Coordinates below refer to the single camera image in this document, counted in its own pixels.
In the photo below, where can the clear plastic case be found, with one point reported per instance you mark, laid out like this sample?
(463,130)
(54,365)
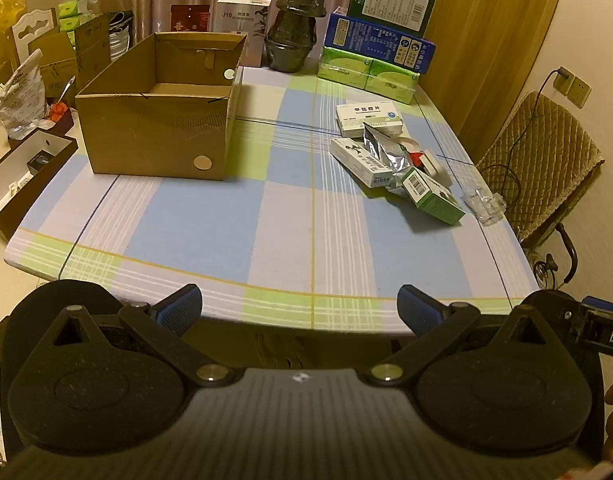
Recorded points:
(485,205)

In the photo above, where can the small brown cardboard box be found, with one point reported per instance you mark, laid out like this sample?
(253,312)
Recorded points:
(54,62)

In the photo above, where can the white medicine box leaf print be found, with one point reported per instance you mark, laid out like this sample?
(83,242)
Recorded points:
(361,162)

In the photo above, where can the charger plug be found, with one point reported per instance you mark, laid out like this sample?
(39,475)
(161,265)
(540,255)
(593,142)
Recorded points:
(563,74)

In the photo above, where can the white cardboard hanger piece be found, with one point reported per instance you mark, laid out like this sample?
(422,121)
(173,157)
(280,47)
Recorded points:
(31,30)

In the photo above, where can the yellow plastic bag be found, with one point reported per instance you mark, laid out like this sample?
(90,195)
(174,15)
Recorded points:
(4,10)

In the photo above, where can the white humidifier box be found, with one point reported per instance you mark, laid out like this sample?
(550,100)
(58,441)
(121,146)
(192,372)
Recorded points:
(244,30)

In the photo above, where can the chair with quilted cover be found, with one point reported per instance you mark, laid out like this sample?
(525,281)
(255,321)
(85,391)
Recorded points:
(541,160)

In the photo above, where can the red snack packet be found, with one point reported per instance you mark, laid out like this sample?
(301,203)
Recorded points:
(417,158)

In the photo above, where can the silver printed bag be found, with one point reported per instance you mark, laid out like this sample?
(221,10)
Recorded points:
(24,95)

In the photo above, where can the wooden door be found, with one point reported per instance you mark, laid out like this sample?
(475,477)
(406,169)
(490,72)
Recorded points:
(491,35)

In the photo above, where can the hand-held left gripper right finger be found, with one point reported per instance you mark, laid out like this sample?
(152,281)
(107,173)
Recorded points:
(419,307)

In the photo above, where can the small maroon box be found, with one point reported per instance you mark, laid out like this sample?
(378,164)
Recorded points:
(66,122)

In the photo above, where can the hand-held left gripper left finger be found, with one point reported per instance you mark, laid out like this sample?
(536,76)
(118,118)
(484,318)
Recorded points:
(180,306)

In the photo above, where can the dark brown open box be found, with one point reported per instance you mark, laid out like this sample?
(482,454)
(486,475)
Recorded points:
(41,185)

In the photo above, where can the plaid cloth desktop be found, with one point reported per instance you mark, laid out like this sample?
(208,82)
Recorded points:
(286,230)

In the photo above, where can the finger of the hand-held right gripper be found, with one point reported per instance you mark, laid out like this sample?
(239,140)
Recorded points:
(603,304)

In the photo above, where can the dark green carton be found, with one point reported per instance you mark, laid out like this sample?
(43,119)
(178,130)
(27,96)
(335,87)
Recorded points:
(391,2)

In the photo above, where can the orange red ornament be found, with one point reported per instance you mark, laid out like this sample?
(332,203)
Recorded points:
(59,111)

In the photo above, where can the wall socket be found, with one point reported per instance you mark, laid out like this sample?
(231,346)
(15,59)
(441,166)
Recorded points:
(578,89)

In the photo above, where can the brown cardboard flap box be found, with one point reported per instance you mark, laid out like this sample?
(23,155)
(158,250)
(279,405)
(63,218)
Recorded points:
(92,45)

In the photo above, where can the red box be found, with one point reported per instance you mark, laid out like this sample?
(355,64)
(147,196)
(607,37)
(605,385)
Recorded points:
(189,19)

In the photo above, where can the small green barcode box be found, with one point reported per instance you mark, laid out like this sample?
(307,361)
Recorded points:
(431,197)

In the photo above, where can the silver foil pouch green label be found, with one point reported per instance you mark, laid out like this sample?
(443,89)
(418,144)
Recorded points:
(384,152)

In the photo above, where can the white medicine box blue logo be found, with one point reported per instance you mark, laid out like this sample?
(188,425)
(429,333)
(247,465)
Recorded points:
(366,117)

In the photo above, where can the stack of green tissue packs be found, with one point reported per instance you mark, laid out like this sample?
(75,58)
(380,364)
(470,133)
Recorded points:
(74,12)

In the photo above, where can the small black box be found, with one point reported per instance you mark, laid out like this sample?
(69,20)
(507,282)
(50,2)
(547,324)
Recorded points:
(39,162)

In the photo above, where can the stacked dark glass bowls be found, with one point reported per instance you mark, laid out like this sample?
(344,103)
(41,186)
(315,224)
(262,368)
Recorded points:
(296,25)

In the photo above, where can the blue carton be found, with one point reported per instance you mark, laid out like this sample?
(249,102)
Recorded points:
(379,42)

